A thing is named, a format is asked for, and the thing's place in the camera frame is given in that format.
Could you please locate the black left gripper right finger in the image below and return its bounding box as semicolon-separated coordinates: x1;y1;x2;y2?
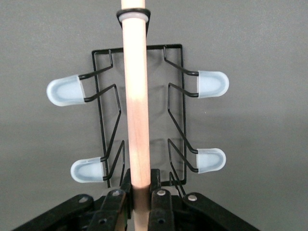
147;168;261;231

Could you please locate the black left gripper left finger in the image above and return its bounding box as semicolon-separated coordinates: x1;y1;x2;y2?
14;168;133;231

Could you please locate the black wire cup holder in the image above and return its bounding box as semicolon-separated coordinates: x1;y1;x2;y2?
46;0;230;231

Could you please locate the dark grey table mat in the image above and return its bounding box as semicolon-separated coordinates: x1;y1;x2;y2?
0;0;308;231

